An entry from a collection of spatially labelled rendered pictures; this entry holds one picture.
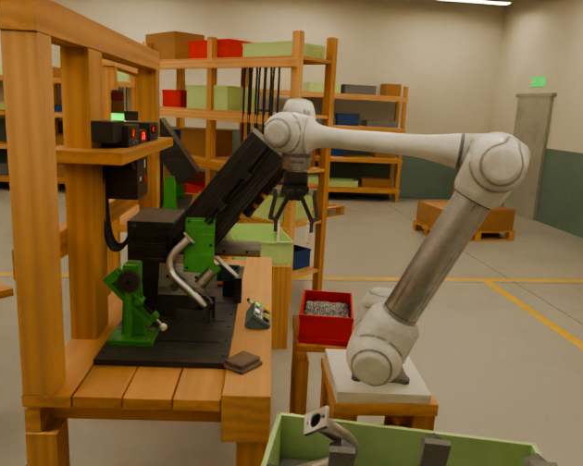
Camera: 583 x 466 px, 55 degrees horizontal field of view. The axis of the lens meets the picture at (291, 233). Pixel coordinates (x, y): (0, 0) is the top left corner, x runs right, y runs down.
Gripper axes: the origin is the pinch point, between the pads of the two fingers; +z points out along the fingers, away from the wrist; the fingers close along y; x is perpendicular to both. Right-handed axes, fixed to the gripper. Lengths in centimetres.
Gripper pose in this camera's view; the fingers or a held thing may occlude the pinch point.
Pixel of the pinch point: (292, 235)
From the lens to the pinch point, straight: 173.5
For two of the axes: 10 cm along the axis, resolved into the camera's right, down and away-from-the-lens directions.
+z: -0.5, 9.7, 2.2
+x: -0.3, -2.2, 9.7
